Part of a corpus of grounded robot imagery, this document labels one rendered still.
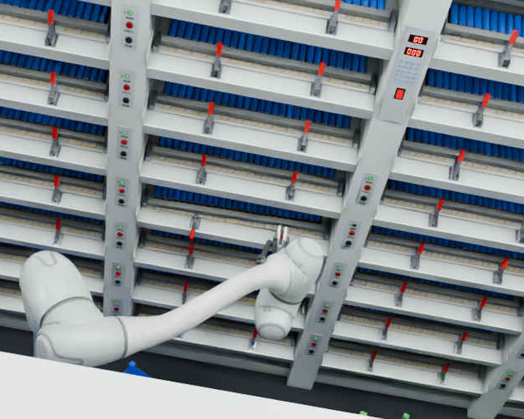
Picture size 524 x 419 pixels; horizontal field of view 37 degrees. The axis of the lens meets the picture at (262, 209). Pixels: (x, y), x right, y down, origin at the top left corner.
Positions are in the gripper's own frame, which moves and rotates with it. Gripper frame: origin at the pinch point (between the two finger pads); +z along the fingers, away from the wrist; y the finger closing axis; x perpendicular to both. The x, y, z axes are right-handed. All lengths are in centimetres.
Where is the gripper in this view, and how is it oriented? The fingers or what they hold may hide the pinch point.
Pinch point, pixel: (281, 236)
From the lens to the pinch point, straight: 236.0
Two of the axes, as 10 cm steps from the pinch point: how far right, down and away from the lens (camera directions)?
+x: 1.7, -8.0, -5.8
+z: 0.8, -5.7, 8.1
